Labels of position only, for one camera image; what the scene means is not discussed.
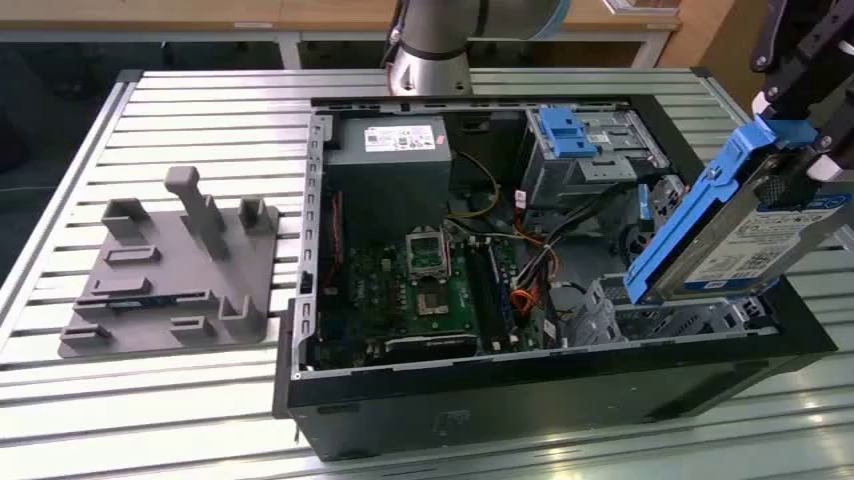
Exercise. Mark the green RAM stick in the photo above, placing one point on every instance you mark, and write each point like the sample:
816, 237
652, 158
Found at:
143, 303

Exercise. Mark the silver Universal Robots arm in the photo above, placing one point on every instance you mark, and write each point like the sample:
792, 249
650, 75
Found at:
428, 50

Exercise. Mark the black RAM slot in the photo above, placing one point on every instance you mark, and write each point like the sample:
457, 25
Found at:
504, 290
482, 295

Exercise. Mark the black open PC case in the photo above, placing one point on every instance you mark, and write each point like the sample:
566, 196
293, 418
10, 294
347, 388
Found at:
534, 400

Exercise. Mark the grey parts rack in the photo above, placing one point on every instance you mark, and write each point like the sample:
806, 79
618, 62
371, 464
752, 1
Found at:
174, 280

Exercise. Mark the metal optical drive cage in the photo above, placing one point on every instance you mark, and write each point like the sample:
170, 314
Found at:
601, 175

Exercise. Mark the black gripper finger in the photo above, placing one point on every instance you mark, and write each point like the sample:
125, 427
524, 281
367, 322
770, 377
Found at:
837, 135
801, 60

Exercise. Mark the wooden desk white frame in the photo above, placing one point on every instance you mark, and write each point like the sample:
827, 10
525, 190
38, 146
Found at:
201, 12

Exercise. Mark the black graphics card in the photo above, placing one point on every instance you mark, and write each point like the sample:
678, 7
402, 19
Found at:
434, 346

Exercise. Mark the grey power supply unit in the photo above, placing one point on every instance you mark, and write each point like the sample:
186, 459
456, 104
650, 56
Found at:
387, 180

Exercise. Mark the CPU socket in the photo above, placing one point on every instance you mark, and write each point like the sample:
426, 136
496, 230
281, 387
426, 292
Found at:
434, 301

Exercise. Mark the hard disk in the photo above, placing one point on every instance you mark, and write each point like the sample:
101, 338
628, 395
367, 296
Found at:
728, 240

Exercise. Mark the metal disk bay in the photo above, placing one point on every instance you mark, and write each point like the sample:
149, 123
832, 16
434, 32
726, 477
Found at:
674, 320

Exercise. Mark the green motherboard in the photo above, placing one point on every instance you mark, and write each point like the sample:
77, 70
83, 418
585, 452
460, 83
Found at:
374, 300

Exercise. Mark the blue drive latch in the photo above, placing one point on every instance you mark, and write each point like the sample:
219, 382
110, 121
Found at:
564, 135

